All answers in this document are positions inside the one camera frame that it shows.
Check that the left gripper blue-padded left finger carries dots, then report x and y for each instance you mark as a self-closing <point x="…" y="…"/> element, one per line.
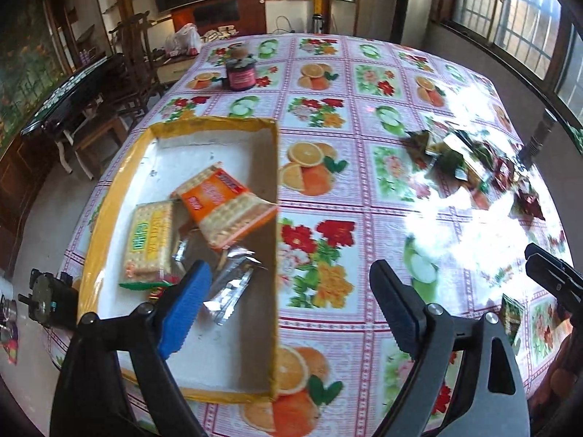
<point x="90" y="397"/>

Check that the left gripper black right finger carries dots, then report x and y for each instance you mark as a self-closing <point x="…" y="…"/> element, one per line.
<point x="488" y="397"/>

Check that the green leaf snack packet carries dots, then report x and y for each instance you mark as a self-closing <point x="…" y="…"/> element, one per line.
<point x="511" y="315"/>

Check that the green Weidan cracker pack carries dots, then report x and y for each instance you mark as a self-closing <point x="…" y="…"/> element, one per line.
<point x="147" y="258"/>

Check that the silver foil snack bag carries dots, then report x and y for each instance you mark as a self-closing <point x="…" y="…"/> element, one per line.
<point x="231" y="272"/>

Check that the orange cracker pack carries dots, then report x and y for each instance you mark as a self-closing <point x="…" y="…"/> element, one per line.
<point x="223" y="208"/>

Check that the grey motor on gripper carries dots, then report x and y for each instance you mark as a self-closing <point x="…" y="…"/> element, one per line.
<point x="52" y="301"/>

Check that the pile of small snack packets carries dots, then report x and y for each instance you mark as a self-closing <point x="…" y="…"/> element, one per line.
<point x="479" y="166"/>

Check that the floral fruit tablecloth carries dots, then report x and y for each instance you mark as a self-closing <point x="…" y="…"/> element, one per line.
<point x="351" y="193"/>

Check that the wooden stool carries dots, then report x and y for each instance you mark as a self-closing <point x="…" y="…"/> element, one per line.
<point x="91" y="133"/>

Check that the dark wooden chair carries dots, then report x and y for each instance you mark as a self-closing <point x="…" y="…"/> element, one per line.
<point x="139" y="80"/>

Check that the black glossy side table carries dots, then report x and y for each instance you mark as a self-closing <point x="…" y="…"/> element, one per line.
<point x="67" y="101"/>

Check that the pink jar with black lid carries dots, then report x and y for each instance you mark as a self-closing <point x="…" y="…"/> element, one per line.
<point x="240" y="68"/>

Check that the white plastic bag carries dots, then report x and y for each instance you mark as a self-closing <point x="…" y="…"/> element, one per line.
<point x="186" y="41"/>

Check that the red TV cabinet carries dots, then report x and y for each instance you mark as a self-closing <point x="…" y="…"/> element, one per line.
<point x="247" y="16"/>

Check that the floral wall painting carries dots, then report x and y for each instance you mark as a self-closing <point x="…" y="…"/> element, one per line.
<point x="30" y="66"/>

